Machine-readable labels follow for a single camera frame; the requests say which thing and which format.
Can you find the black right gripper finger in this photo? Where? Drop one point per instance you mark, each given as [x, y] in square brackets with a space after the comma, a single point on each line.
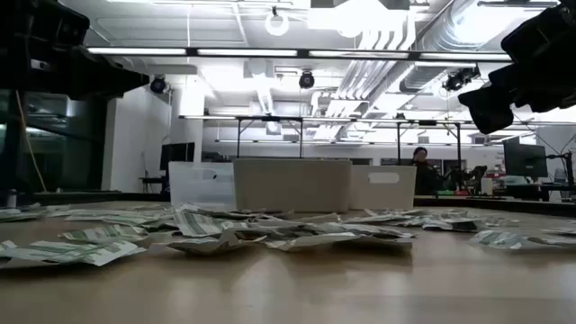
[486, 108]

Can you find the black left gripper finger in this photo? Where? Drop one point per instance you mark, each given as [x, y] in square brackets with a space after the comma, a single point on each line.
[112, 81]

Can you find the BZK antiseptic towelette packet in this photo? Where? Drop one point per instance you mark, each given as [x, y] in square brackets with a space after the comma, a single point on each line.
[373, 230]

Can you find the black computer monitor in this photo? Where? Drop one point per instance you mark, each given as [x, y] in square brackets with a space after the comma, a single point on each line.
[524, 159]
[177, 156]

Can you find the white cylinder container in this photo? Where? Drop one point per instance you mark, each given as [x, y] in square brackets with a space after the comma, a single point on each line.
[486, 186]

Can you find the person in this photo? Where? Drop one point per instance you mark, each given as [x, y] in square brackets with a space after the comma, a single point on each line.
[423, 173]

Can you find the small white cup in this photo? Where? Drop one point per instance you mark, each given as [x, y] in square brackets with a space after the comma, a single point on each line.
[12, 198]

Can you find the white plastic bin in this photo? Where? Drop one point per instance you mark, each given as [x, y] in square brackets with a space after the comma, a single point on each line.
[382, 195]

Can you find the clear plastic bin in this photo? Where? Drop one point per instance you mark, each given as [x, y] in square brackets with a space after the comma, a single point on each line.
[198, 189]

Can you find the long overhead light bar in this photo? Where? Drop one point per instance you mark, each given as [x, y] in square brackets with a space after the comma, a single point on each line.
[247, 53]

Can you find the light grey plastic bin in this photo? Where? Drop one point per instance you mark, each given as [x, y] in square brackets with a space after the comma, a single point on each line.
[292, 184]

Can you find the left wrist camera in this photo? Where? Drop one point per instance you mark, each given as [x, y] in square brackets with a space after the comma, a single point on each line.
[45, 22]

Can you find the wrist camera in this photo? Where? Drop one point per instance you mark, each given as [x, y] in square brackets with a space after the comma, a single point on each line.
[544, 31]
[45, 22]

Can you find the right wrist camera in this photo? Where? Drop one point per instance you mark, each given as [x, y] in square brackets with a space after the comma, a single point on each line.
[544, 31]

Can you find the black metal rig frame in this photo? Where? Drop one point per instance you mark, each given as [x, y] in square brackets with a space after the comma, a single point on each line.
[270, 119]
[427, 122]

